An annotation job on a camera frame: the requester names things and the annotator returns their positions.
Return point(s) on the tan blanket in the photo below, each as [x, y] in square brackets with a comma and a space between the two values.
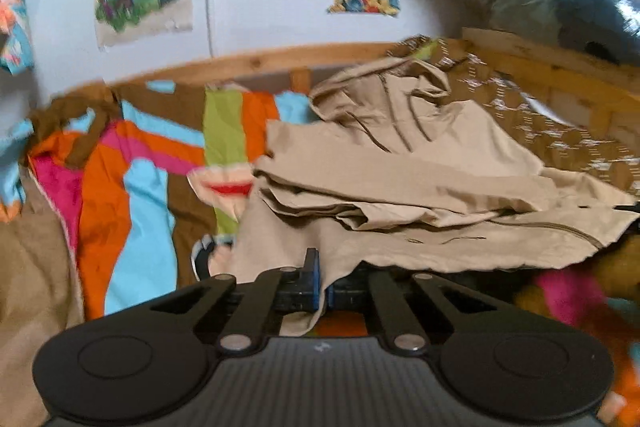
[39, 299]

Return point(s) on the colourful patchwork bed sheet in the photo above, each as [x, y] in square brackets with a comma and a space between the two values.
[147, 179]

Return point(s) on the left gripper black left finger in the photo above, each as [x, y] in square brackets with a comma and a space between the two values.
[299, 288]

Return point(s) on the left edge wall poster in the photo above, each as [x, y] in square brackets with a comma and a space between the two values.
[16, 51]

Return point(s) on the brown PF patterned duvet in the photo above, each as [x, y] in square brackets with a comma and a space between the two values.
[560, 146]

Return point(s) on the wooden bed frame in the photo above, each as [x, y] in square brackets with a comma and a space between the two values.
[580, 88]

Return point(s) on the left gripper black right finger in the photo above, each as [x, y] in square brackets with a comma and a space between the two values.
[349, 293]

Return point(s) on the beige hooded jacket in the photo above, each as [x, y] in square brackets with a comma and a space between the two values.
[395, 171]

